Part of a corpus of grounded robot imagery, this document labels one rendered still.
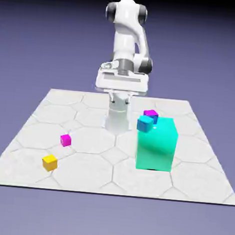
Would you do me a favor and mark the small yellow cube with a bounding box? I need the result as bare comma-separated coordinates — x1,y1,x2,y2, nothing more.
40,153,59,174

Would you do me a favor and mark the large teal box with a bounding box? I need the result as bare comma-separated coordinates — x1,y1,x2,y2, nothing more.
133,114,181,173

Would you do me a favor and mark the small magenta cube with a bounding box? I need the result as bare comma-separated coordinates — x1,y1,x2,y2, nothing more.
59,133,73,148

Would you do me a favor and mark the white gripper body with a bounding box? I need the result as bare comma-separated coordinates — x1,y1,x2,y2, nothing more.
94,66,151,97

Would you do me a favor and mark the small cyan cube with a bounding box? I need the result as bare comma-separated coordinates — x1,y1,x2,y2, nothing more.
136,114,155,134

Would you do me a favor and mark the small purple cube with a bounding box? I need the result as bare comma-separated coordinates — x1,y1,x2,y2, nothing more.
142,109,159,125

